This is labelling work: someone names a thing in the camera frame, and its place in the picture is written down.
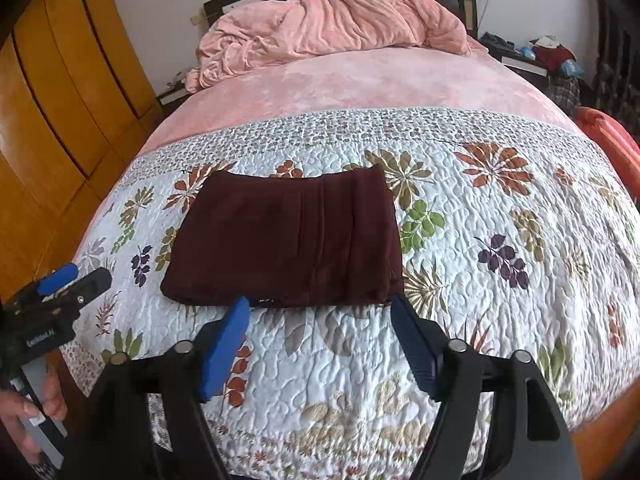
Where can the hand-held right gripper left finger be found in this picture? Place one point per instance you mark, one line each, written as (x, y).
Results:
(225, 350)

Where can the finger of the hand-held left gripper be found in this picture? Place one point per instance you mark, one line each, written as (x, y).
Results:
(57, 277)
(90, 284)

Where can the blue plastic bag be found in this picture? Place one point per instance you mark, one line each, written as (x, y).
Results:
(571, 68)

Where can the dark wooden rack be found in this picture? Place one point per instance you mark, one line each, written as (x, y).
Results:
(612, 45)

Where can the pink bed sheet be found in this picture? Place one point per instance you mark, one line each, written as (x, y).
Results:
(375, 85)

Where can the dark nightstand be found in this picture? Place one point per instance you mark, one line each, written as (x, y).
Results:
(172, 94)
(520, 64)

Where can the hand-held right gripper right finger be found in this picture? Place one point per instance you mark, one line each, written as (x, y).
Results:
(415, 345)

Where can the red cloth pile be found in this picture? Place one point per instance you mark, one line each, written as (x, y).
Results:
(552, 55)

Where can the plaid cloth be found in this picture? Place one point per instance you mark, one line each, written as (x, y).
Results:
(562, 92)

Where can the maroon pants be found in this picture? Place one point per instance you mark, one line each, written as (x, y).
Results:
(285, 240)

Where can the orange wooden wardrobe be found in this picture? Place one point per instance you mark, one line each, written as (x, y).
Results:
(55, 110)

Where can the floral quilted bedspread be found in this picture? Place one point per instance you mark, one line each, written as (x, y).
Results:
(500, 285)

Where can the pink crumpled duvet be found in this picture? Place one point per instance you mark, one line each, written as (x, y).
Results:
(340, 20)

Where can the person's left hand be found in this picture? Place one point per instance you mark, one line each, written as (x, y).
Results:
(50, 400)

